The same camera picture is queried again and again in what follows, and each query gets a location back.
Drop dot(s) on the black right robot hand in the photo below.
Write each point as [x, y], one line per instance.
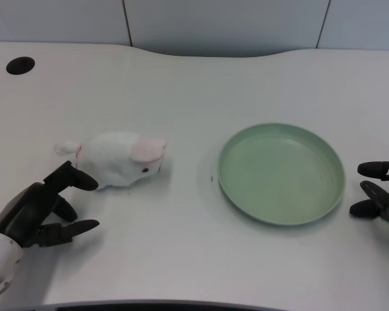
[381, 194]

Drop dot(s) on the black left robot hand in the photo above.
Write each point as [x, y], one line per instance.
[29, 204]

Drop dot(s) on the white plush rabbit doll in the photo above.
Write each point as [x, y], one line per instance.
[116, 162]

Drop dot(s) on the green round plate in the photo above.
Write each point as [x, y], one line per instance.
[281, 173]

